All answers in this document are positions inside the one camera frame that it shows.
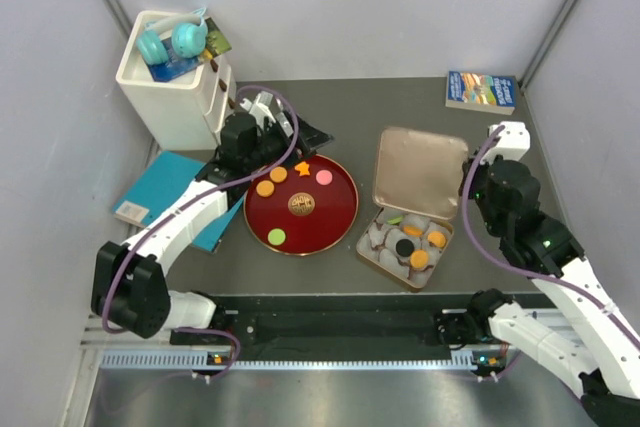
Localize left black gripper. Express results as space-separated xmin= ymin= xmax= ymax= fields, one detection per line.
xmin=243 ymin=107 xmax=333 ymax=172

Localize orange round cookie top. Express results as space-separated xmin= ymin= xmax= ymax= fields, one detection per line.
xmin=427 ymin=231 xmax=448 ymax=249

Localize orange round cookie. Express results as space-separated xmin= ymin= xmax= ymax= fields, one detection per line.
xmin=402 ymin=225 xmax=423 ymax=237
xmin=269 ymin=166 xmax=288 ymax=184
xmin=409 ymin=250 xmax=429 ymax=271
xmin=255 ymin=180 xmax=275 ymax=198
xmin=427 ymin=231 xmax=448 ymax=249

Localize beige tin lid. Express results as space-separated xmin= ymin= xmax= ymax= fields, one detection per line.
xmin=372 ymin=127 xmax=469 ymax=220

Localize black round cookie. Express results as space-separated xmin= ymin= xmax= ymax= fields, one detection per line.
xmin=395 ymin=238 xmax=415 ymax=257

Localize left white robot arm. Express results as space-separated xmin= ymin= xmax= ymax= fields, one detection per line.
xmin=91 ymin=113 xmax=334 ymax=344

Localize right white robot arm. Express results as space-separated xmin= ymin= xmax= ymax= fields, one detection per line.
xmin=461 ymin=154 xmax=639 ymax=426

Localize orange fish shaped cookie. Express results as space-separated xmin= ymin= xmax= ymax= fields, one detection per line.
xmin=294 ymin=161 xmax=311 ymax=177

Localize pink paper cookie cup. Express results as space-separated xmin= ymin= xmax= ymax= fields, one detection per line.
xmin=315 ymin=169 xmax=333 ymax=186

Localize round red lacquer plate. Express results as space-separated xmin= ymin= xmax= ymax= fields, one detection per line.
xmin=243 ymin=155 xmax=359 ymax=256

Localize colourful paperback book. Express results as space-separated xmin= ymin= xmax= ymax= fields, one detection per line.
xmin=445 ymin=71 xmax=516 ymax=115

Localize green round cookie bottom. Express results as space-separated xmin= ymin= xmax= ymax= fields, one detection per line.
xmin=267 ymin=228 xmax=286 ymax=246

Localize tin box with paper cups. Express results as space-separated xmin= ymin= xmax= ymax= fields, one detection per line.
xmin=356 ymin=208 xmax=454 ymax=291

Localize white drawer cabinet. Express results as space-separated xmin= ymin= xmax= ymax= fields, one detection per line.
xmin=116 ymin=10 xmax=236 ymax=151

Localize green picture card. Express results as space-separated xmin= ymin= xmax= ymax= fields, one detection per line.
xmin=201 ymin=17 xmax=232 ymax=60

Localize blue notebook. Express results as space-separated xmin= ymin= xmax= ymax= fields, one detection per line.
xmin=112 ymin=152 xmax=243 ymax=252

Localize teal headphones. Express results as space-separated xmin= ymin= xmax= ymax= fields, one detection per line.
xmin=136 ymin=8 xmax=208 ymax=65

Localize blue book on cabinet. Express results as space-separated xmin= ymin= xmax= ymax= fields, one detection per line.
xmin=148 ymin=49 xmax=201 ymax=82

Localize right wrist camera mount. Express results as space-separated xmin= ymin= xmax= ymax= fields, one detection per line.
xmin=482 ymin=121 xmax=531 ymax=164

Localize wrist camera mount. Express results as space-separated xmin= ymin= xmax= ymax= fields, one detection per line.
xmin=482 ymin=121 xmax=531 ymax=164
xmin=240 ymin=91 xmax=294 ymax=139

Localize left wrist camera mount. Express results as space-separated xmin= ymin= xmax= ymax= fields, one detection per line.
xmin=240 ymin=91 xmax=294 ymax=139

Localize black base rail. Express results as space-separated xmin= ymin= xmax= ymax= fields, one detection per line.
xmin=169 ymin=294 xmax=521 ymax=348

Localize grey slotted cable duct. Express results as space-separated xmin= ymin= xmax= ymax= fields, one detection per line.
xmin=100 ymin=350 xmax=499 ymax=371

